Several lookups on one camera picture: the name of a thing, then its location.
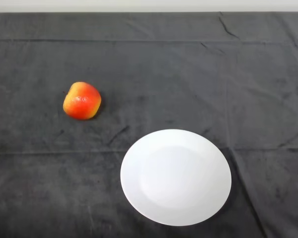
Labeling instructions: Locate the white round plate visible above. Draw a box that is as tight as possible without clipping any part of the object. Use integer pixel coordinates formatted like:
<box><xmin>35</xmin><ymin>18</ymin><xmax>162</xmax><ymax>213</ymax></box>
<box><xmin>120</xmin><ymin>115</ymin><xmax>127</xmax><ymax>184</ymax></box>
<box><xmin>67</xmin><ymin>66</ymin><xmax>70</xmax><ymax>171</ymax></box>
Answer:
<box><xmin>120</xmin><ymin>128</ymin><xmax>232</xmax><ymax>227</ymax></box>

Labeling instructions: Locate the red yellow apple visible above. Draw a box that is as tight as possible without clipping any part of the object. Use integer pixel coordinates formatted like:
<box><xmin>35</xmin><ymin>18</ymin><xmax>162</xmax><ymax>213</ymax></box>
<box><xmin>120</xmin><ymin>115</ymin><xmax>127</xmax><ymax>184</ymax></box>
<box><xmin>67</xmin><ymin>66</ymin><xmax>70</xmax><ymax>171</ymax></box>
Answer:
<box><xmin>63</xmin><ymin>81</ymin><xmax>102</xmax><ymax>120</ymax></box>

